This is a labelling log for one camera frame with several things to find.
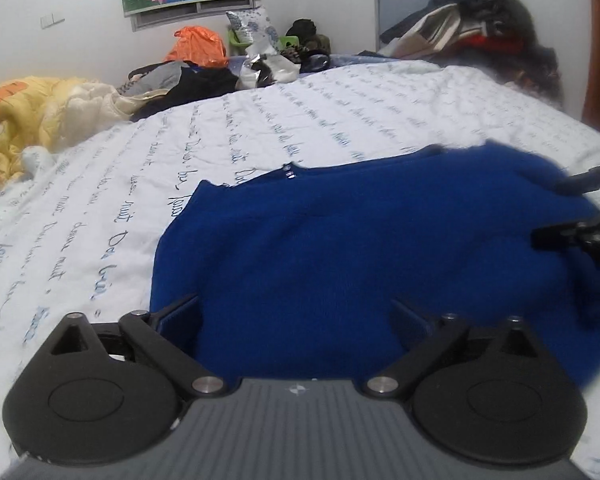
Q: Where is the white script-printed bedspread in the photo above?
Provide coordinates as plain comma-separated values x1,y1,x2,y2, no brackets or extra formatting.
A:
0,57,600,480

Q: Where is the blue floral pillow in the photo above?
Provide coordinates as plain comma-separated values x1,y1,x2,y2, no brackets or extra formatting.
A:
225,7,281,56

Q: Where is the blue knit sweater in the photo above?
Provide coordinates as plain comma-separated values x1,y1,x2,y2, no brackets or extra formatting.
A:
149,141,600,392

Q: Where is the grey framed panel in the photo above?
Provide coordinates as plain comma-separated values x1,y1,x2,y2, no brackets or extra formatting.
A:
374,0,434,52

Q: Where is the dark clothes heap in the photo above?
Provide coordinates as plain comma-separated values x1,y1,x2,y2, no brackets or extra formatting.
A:
116,61,242,122

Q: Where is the green plastic item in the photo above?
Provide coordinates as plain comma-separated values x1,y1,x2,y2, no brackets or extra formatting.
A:
228,29,302,57

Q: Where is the pile of mixed clothes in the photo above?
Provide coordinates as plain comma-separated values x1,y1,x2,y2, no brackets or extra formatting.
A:
360,0,567,107

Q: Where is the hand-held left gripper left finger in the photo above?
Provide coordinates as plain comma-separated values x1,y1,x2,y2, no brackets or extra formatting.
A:
45,295,227,403

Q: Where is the yellow quilt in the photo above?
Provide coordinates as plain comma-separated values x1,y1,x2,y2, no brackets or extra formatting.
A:
0,76,132,196

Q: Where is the orange plastic bag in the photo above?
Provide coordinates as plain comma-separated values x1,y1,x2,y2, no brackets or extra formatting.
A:
165,26,230,69

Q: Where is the grey window frame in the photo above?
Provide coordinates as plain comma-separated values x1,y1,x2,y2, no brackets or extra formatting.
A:
129,0,259,32

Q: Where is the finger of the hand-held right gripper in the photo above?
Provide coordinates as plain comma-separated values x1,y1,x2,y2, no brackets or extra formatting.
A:
531,205,600,271
555,156,600,197

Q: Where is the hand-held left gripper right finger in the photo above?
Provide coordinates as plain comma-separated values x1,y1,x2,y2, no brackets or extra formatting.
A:
362,299,551,403

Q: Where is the dark camouflage hat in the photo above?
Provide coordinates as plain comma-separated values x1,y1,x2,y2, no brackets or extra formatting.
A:
284,18,332,73

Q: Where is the silver foil bag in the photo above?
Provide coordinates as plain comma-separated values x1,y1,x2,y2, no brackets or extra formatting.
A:
237,42,302,92

